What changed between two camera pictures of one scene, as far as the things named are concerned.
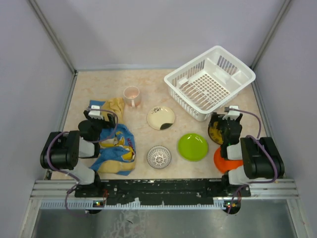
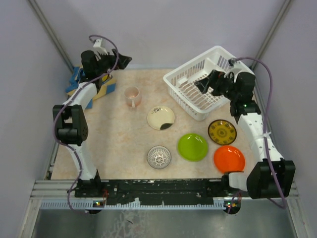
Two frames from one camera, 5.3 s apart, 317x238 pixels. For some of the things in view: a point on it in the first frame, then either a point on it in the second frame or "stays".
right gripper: (221, 116) → (215, 79)
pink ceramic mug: (132, 95) stays
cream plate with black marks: (160, 117) stays
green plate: (192, 147) stays
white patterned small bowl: (159, 157) stays
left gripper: (111, 123) → (123, 62)
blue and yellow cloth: (117, 146) → (107, 87)
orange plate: (224, 165) stays
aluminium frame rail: (264, 194) stays
